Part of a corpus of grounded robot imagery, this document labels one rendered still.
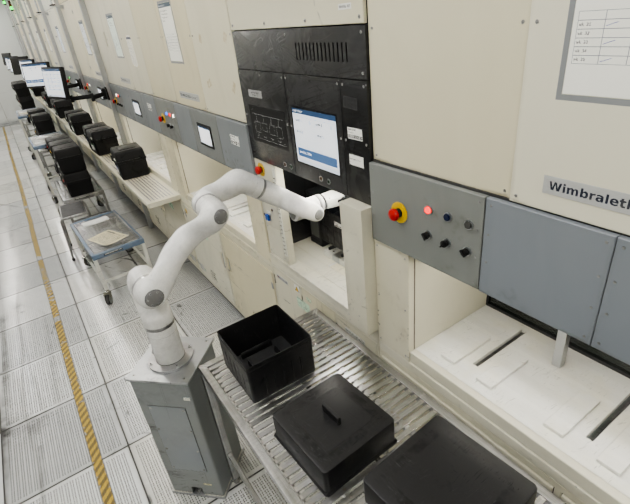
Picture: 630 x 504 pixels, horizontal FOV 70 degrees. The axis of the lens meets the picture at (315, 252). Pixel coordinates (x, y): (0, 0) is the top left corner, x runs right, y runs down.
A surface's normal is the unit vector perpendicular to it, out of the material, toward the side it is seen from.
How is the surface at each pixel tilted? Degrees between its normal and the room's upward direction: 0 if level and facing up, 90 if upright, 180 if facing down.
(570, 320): 90
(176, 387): 90
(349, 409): 0
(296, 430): 0
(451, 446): 0
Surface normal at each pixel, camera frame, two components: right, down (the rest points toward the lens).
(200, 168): 0.56, 0.35
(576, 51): -0.82, 0.35
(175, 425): -0.18, 0.49
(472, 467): -0.11, -0.87
